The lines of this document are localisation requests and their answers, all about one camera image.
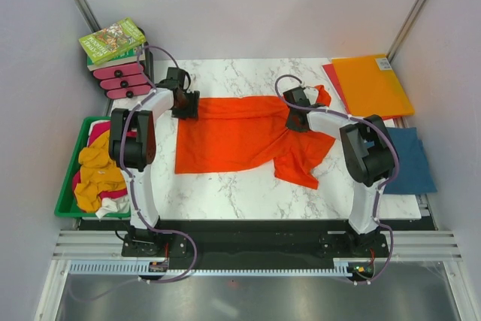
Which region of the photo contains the yellow t shirt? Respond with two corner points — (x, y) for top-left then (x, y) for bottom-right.
(73, 135), (129, 213)

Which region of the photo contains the white slotted cable duct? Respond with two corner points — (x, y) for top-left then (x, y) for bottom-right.
(68, 259), (352, 277)

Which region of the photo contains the orange plastic folder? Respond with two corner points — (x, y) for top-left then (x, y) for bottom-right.
(331, 53), (416, 120)

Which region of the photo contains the right aluminium corner post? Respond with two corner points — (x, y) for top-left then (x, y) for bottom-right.
(386, 0), (428, 62)

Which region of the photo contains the dark green book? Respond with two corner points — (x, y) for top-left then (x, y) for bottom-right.
(86, 47), (146, 71)

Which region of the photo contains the black pink drawer unit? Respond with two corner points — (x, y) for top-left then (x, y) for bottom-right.
(90, 41), (154, 100)

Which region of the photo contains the magenta t shirt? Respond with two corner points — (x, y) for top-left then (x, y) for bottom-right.
(71, 120), (131, 201)

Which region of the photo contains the green plastic bin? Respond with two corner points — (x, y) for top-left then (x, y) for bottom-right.
(54, 117), (131, 220)

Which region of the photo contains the light green book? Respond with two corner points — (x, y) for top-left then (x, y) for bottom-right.
(79, 17), (147, 65)

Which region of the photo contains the red plastic folder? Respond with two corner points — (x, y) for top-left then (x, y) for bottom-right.
(322, 63), (395, 126)

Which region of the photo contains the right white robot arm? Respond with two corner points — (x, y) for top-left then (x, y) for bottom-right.
(280, 86), (400, 256)

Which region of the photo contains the folded blue t shirt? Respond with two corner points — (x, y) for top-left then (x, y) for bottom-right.
(384, 128), (437, 195)

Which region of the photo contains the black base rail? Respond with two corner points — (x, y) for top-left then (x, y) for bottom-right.
(122, 220), (389, 269)

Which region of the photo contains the orange t shirt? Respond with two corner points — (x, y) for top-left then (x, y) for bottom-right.
(174, 95), (335, 189)

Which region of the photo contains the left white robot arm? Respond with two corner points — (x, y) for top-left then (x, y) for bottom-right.
(109, 67), (200, 256)

